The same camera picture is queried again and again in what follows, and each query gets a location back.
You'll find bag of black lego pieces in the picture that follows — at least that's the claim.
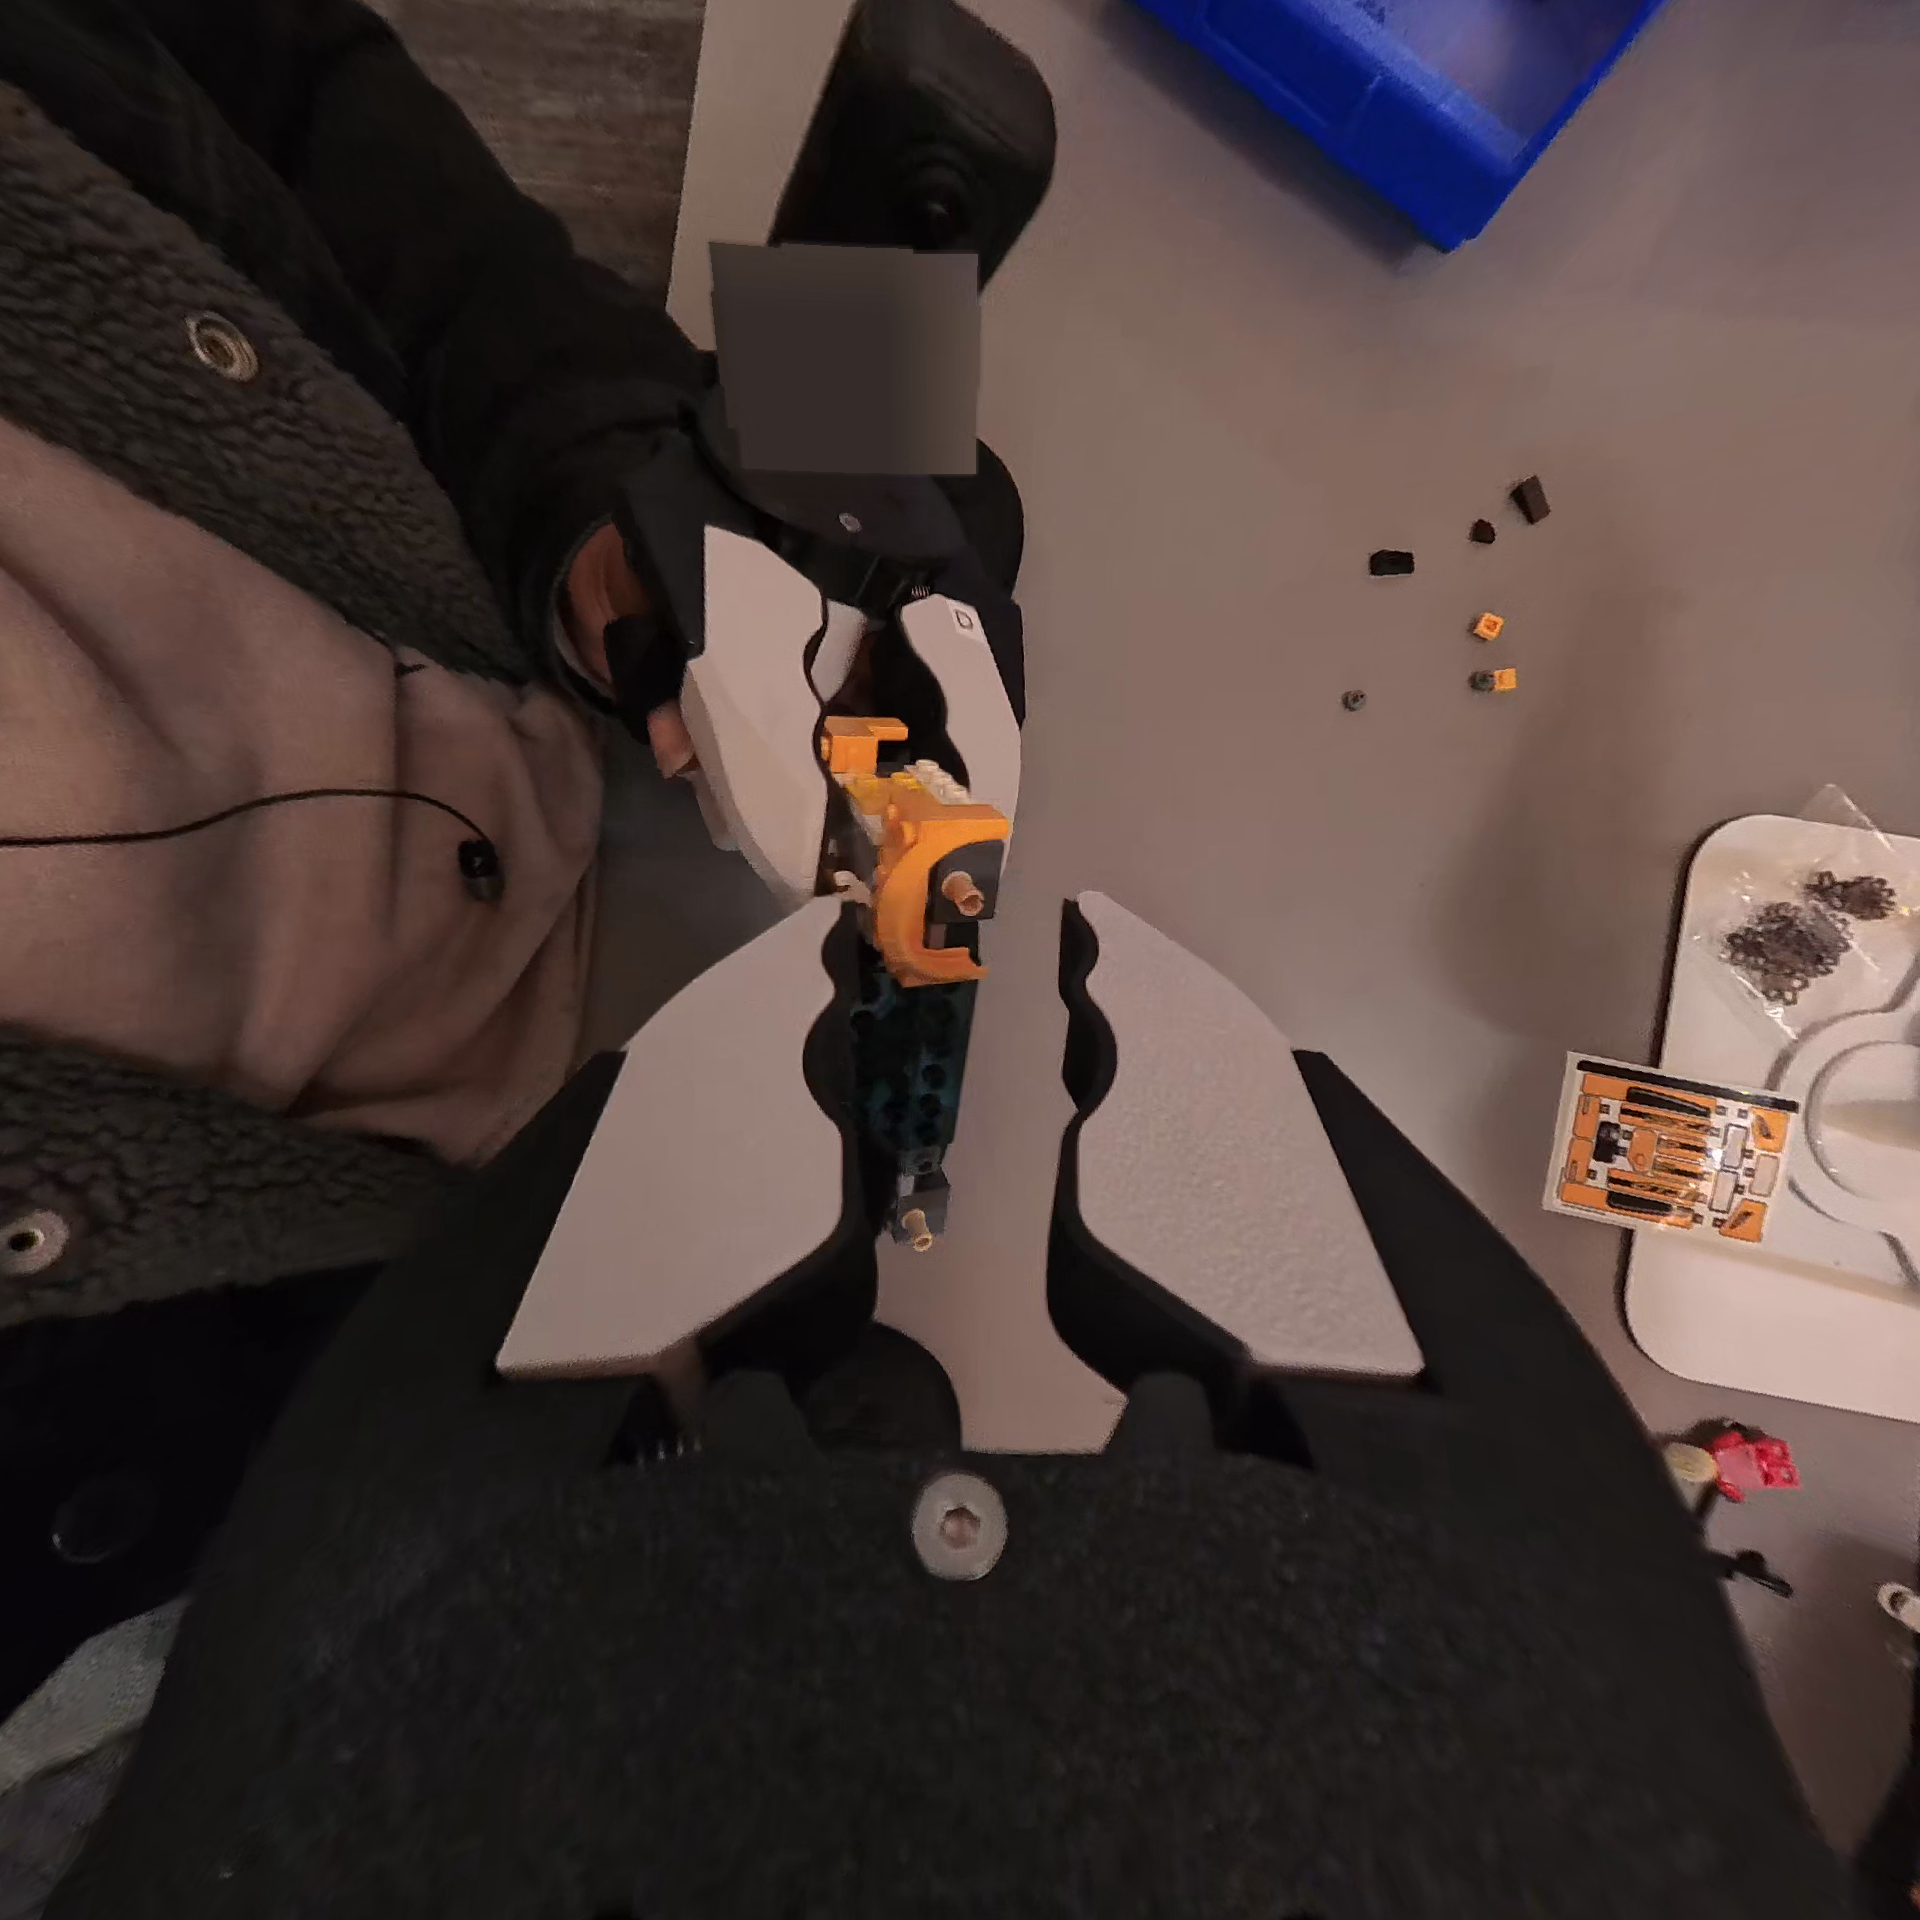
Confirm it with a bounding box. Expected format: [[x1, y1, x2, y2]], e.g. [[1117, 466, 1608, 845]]
[[1691, 780, 1920, 1041]]

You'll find large blue storage bin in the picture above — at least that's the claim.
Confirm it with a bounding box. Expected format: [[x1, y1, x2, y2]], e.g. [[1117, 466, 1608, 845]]
[[1131, 0, 1669, 253]]

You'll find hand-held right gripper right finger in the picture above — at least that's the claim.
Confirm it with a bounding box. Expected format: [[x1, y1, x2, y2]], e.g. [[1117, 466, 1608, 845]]
[[1048, 891, 1425, 1425]]

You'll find person's left hand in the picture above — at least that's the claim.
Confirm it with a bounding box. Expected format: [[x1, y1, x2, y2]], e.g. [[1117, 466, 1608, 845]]
[[560, 518, 706, 781]]

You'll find beige hoodie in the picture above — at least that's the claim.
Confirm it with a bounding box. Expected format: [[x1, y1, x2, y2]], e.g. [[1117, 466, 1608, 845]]
[[0, 420, 637, 1169]]

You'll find white plastic tray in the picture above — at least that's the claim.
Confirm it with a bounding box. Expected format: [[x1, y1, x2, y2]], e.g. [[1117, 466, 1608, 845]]
[[1624, 813, 1920, 1427]]

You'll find person's left forearm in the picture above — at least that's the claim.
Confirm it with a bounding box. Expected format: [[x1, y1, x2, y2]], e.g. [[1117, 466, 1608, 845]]
[[287, 0, 723, 662]]

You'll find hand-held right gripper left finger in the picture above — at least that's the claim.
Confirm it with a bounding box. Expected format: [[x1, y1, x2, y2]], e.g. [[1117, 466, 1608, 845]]
[[496, 895, 885, 1419]]

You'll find orange sticker sheet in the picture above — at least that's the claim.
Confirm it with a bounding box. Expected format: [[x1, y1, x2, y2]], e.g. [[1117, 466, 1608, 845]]
[[1541, 1049, 1801, 1245]]

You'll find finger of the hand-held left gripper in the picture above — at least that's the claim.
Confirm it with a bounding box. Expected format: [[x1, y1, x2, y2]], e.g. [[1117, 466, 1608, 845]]
[[682, 526, 869, 913], [896, 595, 1026, 838]]

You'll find orange lego vehicle model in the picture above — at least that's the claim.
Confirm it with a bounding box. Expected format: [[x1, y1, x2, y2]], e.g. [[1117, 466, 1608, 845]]
[[815, 716, 1017, 1250]]

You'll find black earphone cable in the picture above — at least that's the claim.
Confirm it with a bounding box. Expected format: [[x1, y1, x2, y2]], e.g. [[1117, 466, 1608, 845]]
[[0, 788, 511, 905]]

